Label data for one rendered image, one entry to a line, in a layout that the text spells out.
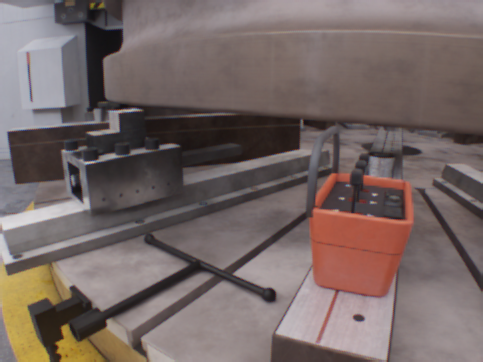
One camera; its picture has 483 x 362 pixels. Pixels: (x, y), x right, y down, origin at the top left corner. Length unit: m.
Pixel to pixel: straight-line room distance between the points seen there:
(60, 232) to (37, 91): 3.09
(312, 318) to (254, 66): 0.86
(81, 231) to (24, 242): 0.24
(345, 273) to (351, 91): 0.66
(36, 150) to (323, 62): 2.04
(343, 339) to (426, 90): 0.76
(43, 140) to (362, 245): 2.34
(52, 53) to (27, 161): 1.94
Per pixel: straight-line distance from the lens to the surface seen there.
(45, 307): 1.20
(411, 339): 1.07
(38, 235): 1.49
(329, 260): 0.49
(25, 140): 2.61
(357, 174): 0.47
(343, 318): 0.47
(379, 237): 0.46
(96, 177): 1.40
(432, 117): 1.05
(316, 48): 1.07
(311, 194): 0.45
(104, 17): 4.50
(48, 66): 4.35
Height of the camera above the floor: 0.98
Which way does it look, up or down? 17 degrees down
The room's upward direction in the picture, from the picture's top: straight up
